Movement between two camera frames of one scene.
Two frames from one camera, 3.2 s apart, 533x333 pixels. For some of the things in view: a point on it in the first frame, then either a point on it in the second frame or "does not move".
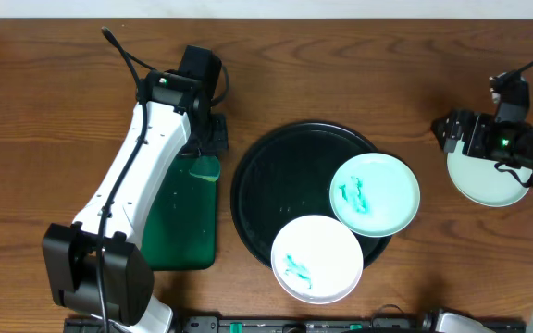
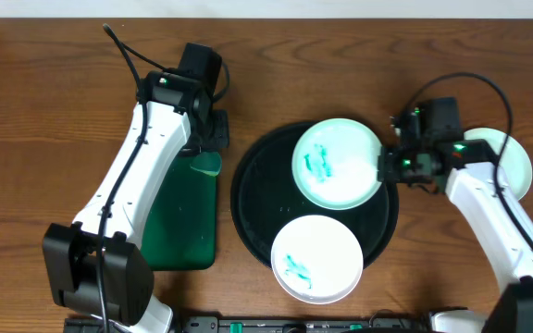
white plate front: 316,259 does not move
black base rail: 281,324 does not move
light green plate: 375,194 -> 335,164
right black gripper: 482,124 -> 388,166
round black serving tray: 288,174 does not move
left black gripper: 217,134 does not move
